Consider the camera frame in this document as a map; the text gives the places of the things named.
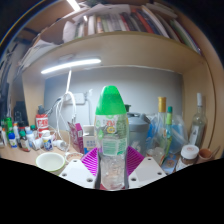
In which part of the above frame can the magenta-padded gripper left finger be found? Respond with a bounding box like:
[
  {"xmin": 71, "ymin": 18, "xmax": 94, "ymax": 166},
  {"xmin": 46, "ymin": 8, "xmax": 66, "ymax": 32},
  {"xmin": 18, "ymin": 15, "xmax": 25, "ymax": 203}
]
[{"xmin": 59, "ymin": 147, "xmax": 100, "ymax": 190}]

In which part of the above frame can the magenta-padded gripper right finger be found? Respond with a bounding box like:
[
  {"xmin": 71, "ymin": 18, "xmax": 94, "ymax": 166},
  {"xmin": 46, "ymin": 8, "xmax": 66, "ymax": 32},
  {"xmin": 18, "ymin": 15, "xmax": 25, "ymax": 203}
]
[{"xmin": 126, "ymin": 145, "xmax": 168, "ymax": 190}]

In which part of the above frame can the clear bottle with green cap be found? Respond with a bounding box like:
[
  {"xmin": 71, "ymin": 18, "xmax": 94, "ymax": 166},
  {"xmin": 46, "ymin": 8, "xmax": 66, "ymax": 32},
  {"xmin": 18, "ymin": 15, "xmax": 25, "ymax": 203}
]
[{"xmin": 94, "ymin": 85, "xmax": 131, "ymax": 191}]

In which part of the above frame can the pink carton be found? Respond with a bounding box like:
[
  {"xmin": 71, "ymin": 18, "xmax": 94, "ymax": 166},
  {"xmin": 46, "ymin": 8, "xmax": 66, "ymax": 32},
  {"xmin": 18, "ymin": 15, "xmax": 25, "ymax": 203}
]
[{"xmin": 67, "ymin": 121, "xmax": 85, "ymax": 154}]

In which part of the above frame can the grey shaker bottle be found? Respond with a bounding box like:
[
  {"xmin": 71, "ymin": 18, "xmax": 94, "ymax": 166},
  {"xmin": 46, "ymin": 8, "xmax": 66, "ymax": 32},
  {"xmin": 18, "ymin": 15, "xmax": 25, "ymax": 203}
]
[{"xmin": 125, "ymin": 104, "xmax": 151, "ymax": 156}]

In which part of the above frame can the brown jar with white lid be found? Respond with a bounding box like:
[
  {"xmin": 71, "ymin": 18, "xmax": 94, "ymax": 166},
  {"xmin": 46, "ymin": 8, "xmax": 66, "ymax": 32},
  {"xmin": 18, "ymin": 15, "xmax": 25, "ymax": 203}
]
[{"xmin": 175, "ymin": 144, "xmax": 200, "ymax": 172}]

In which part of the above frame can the blue plastic bag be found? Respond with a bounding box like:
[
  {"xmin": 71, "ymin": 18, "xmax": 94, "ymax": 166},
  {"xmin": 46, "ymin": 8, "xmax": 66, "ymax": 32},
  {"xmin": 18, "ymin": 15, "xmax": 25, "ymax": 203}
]
[{"xmin": 146, "ymin": 114, "xmax": 189, "ymax": 154}]

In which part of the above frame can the clear bottle with yellow cap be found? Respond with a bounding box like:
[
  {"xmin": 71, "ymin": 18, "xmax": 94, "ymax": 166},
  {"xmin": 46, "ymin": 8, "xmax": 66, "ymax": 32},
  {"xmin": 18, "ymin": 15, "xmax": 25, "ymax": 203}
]
[{"xmin": 156, "ymin": 96, "xmax": 168, "ymax": 148}]

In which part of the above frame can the brown mug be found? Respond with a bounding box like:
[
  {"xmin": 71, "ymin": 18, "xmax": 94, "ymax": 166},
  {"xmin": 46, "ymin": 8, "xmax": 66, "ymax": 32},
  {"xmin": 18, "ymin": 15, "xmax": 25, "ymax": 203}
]
[{"xmin": 196, "ymin": 146, "xmax": 222, "ymax": 164}]

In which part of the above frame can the tall clear glass bottle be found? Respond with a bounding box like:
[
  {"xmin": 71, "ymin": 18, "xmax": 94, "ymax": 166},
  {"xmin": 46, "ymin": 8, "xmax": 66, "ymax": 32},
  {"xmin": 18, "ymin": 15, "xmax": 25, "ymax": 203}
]
[{"xmin": 188, "ymin": 92, "xmax": 208, "ymax": 148}]

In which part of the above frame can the small white bottle blue label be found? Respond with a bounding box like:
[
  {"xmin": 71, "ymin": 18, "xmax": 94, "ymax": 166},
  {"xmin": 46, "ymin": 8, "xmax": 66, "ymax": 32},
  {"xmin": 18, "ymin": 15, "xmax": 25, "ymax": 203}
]
[{"xmin": 8, "ymin": 132, "xmax": 18, "ymax": 149}]

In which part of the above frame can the white under-shelf light bar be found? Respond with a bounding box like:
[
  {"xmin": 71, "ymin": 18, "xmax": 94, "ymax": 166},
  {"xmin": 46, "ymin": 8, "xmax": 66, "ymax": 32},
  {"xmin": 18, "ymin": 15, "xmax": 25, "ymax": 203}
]
[{"xmin": 40, "ymin": 58, "xmax": 102, "ymax": 75}]

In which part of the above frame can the wooden shelf unit with books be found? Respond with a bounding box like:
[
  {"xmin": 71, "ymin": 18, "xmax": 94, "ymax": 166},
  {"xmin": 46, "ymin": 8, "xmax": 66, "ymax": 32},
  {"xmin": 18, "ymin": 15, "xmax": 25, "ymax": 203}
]
[{"xmin": 19, "ymin": 0, "xmax": 214, "ymax": 81}]

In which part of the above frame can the white ceiling tube light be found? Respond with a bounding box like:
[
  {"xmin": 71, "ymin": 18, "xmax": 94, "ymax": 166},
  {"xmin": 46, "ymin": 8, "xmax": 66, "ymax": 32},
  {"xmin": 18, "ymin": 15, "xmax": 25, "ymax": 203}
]
[{"xmin": 66, "ymin": 0, "xmax": 81, "ymax": 12}]

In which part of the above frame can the white mug with green handle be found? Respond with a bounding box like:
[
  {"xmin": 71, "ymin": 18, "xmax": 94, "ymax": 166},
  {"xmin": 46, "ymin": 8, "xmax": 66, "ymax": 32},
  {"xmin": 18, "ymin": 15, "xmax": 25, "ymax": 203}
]
[{"xmin": 35, "ymin": 152, "xmax": 66, "ymax": 175}]

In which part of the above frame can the white cable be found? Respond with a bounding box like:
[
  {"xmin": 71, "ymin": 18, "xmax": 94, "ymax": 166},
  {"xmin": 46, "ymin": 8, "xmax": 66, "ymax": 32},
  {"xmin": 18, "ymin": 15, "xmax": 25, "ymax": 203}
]
[{"xmin": 54, "ymin": 92, "xmax": 78, "ymax": 153}]

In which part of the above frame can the white wall power outlet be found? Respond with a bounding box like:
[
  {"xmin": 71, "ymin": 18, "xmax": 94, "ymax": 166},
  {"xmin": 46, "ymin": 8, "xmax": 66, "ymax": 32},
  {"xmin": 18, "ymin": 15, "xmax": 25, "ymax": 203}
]
[{"xmin": 68, "ymin": 93, "xmax": 86, "ymax": 105}]

